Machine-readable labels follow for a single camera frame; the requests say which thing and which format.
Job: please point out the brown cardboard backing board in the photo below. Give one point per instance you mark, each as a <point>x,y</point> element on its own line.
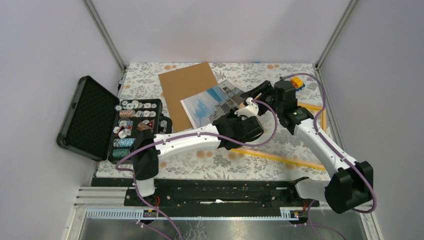
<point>182,83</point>

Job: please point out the aluminium rail front frame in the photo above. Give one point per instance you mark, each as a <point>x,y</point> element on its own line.
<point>114,203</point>

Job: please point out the right aluminium corner post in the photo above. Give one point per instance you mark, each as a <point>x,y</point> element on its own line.
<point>335,34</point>

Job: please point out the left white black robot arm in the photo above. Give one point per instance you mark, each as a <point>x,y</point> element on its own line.
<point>148,148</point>

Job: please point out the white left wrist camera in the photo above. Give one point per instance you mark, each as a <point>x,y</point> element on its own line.
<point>247,109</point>

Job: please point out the yellow wooden picture frame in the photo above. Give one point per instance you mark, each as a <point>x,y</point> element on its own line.
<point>283,147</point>

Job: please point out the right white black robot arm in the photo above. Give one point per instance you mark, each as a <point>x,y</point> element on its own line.
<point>351,181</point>

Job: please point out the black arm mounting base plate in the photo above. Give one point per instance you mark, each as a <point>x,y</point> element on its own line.
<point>214,198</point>

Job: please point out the left aluminium corner post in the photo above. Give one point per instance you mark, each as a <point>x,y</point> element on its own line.
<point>103,31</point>

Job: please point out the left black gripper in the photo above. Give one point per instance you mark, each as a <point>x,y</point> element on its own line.
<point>232,115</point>

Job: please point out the printed building photo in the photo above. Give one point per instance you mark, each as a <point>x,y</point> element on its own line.
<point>205,107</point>

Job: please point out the aluminium corner post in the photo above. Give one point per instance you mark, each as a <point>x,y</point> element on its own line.
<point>103,31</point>
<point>335,34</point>

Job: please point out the yellow blue toy car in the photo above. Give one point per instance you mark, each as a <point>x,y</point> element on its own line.
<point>297,83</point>

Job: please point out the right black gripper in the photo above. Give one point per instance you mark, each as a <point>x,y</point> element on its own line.
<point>264,87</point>

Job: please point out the black poker chip case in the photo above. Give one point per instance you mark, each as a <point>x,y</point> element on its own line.
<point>101,127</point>

